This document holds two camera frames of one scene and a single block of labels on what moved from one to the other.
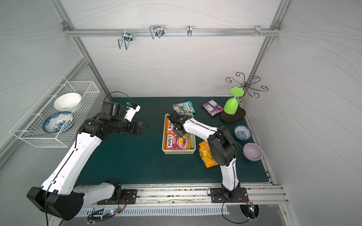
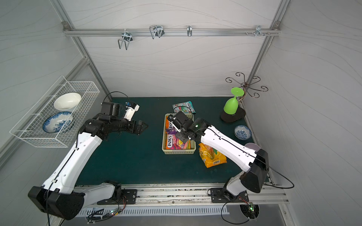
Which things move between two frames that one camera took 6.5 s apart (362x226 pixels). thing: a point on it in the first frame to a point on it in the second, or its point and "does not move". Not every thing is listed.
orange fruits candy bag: x=170 y=128 does not move
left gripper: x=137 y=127 does not move
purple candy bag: x=212 y=108 to x=171 y=131
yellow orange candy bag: x=206 y=153 does not move
